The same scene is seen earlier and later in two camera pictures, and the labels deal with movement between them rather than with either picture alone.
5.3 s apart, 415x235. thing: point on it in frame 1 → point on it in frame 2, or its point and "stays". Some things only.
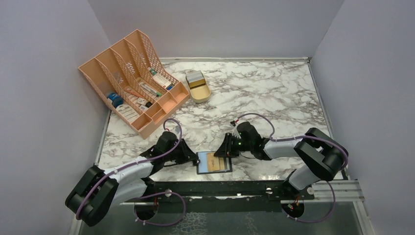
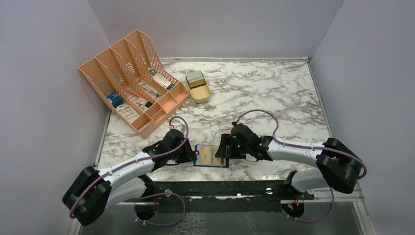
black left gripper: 187,155 stays
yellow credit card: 213,162 → 205,154
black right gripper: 225,150 stays
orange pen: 133,93 stays
